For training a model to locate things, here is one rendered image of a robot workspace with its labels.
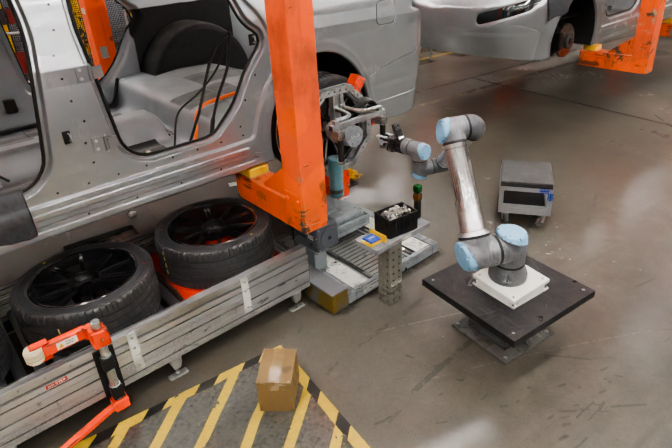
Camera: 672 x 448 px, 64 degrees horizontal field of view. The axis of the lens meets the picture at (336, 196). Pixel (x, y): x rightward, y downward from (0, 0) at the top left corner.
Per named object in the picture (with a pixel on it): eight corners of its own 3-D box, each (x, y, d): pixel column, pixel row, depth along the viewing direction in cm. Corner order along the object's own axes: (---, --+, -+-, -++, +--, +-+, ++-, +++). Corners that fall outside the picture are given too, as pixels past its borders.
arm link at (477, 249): (504, 266, 253) (471, 110, 254) (470, 275, 250) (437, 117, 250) (489, 264, 268) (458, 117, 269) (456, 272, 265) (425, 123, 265)
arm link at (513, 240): (531, 264, 262) (536, 235, 253) (499, 272, 258) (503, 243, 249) (514, 246, 274) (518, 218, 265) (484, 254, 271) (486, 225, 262)
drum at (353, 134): (341, 136, 343) (340, 115, 336) (364, 144, 328) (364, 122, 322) (324, 142, 335) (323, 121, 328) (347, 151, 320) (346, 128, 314)
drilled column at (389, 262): (390, 291, 324) (389, 230, 305) (402, 298, 317) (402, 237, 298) (378, 298, 318) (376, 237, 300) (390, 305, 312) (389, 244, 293)
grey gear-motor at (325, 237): (302, 240, 367) (297, 194, 351) (343, 264, 338) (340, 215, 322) (280, 250, 356) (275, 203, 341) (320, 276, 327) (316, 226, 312)
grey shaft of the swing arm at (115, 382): (128, 397, 254) (102, 312, 231) (133, 404, 250) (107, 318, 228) (109, 407, 249) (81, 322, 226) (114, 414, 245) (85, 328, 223)
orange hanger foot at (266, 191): (260, 187, 343) (253, 136, 327) (311, 214, 307) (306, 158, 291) (237, 196, 333) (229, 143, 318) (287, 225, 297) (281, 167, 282)
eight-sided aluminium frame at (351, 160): (365, 156, 363) (363, 76, 339) (372, 159, 358) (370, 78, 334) (301, 182, 332) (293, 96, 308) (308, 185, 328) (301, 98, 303)
